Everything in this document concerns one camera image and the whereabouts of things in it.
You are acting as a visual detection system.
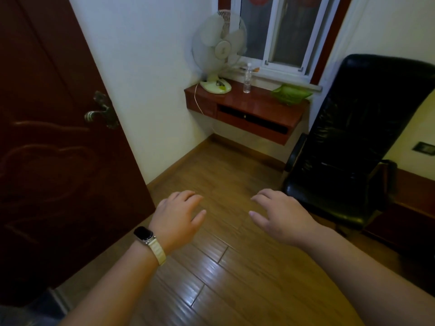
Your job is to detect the person's right hand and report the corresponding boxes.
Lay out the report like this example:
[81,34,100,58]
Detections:
[248,189,322,248]

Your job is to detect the person's left hand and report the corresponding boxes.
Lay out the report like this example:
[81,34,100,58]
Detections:
[149,190,207,257]

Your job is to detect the clear plastic water bottle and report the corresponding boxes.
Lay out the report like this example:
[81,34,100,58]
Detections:
[243,62,253,94]

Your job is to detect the person's left forearm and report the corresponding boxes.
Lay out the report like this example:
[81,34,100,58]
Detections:
[59,239,167,326]

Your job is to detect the person's right forearm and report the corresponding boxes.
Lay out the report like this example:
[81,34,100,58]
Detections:
[300,225,435,326]

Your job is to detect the smartwatch with white band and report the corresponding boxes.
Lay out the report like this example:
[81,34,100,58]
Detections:
[133,225,167,267]

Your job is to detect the black leather office chair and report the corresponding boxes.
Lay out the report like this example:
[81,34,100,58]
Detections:
[281,53,435,235]

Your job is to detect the reddish wooden table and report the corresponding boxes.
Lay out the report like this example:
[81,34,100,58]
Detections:
[183,77,310,146]

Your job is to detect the brown wooden nightstand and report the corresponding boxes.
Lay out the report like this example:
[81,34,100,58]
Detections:
[362,168,435,259]

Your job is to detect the green glass dish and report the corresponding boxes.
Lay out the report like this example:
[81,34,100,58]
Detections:
[270,83,313,106]

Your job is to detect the dark brown wooden door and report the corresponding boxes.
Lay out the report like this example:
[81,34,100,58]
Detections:
[0,0,156,308]

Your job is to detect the white window ledge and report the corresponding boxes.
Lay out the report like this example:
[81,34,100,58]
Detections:
[231,59,323,93]

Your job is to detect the white table fan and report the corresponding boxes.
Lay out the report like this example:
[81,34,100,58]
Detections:
[191,9,248,95]

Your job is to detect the dark wooden window trim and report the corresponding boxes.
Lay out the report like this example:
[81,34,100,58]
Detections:
[217,0,354,85]

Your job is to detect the white framed sliding window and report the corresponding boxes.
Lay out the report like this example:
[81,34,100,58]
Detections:
[231,0,342,78]

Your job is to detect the white fan cable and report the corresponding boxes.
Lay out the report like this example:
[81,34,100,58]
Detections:
[193,83,218,133]

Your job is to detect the metal door handle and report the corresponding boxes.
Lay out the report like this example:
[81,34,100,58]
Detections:
[84,91,120,130]

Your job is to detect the black wall socket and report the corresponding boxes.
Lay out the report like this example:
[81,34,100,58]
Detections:
[411,141,435,156]

